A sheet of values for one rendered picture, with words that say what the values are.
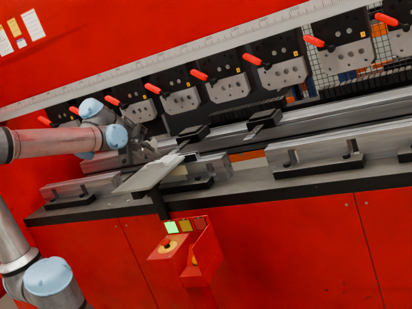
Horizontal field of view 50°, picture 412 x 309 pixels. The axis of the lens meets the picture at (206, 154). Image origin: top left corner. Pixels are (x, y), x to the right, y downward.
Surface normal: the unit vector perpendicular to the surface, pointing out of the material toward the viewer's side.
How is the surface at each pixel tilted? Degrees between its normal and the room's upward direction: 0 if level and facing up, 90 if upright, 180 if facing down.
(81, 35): 90
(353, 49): 90
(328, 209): 90
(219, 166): 90
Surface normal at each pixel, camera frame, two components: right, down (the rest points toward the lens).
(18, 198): 0.84, -0.15
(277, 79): -0.42, 0.40
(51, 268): -0.24, -0.90
